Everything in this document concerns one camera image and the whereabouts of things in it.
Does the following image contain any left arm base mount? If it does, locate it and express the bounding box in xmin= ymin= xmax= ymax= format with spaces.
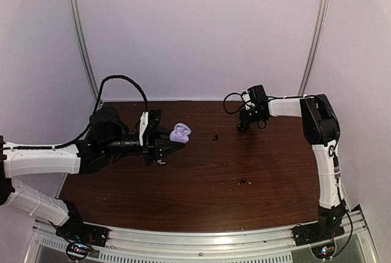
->
xmin=56 ymin=200 xmax=108 ymax=247

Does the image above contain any aluminium corner post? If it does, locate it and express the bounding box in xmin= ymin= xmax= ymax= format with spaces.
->
xmin=298 ymin=0 xmax=330 ymax=96
xmin=69 ymin=0 xmax=101 ymax=104

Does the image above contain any left controller circuit board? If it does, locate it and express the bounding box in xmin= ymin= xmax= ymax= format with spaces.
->
xmin=65 ymin=242 xmax=93 ymax=261

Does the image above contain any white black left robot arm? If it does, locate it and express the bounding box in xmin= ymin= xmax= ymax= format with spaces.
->
xmin=1 ymin=106 xmax=191 ymax=241

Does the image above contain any right controller circuit board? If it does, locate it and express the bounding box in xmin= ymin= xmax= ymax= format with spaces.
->
xmin=311 ymin=243 xmax=336 ymax=260

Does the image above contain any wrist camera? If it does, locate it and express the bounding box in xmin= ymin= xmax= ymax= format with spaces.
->
xmin=241 ymin=85 xmax=268 ymax=105
xmin=139 ymin=109 xmax=162 ymax=147

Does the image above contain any black right camera cable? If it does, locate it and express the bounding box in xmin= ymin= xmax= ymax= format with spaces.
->
xmin=222 ymin=92 xmax=269 ymax=130

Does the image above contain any right aluminium corner post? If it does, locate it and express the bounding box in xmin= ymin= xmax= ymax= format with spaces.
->
xmin=298 ymin=0 xmax=330 ymax=96

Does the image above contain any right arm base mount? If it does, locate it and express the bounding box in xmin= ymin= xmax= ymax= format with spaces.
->
xmin=291 ymin=209 xmax=345 ymax=246

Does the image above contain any controller circuit board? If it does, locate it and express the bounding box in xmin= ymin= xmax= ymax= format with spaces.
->
xmin=65 ymin=242 xmax=93 ymax=261
xmin=311 ymin=243 xmax=336 ymax=260

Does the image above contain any black earbud front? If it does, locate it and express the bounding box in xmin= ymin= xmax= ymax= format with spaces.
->
xmin=238 ymin=178 xmax=247 ymax=185

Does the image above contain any aluminium front rail frame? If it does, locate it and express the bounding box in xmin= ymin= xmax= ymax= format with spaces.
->
xmin=24 ymin=204 xmax=379 ymax=263

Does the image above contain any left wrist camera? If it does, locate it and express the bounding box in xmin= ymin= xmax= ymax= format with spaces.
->
xmin=139 ymin=109 xmax=162 ymax=147

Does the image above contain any lilac earbud charging case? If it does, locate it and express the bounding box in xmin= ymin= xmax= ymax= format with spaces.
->
xmin=169 ymin=123 xmax=192 ymax=144

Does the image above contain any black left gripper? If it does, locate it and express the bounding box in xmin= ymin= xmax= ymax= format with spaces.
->
xmin=101 ymin=125 xmax=185 ymax=166

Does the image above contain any black earbud charging case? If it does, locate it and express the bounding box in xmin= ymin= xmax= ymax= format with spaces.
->
xmin=237 ymin=124 xmax=250 ymax=132

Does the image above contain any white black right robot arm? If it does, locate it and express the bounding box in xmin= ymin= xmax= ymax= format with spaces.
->
xmin=238 ymin=89 xmax=345 ymax=240

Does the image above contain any black left camera cable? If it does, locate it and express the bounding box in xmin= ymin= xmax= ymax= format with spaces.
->
xmin=88 ymin=74 xmax=150 ymax=129

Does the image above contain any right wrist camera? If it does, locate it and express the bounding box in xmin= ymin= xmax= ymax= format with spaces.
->
xmin=241 ymin=85 xmax=268 ymax=105

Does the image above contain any left aluminium corner post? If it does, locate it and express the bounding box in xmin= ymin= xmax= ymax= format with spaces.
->
xmin=69 ymin=0 xmax=101 ymax=104

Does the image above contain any black camera cable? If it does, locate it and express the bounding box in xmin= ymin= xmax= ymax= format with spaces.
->
xmin=88 ymin=74 xmax=150 ymax=129
xmin=222 ymin=92 xmax=269 ymax=130

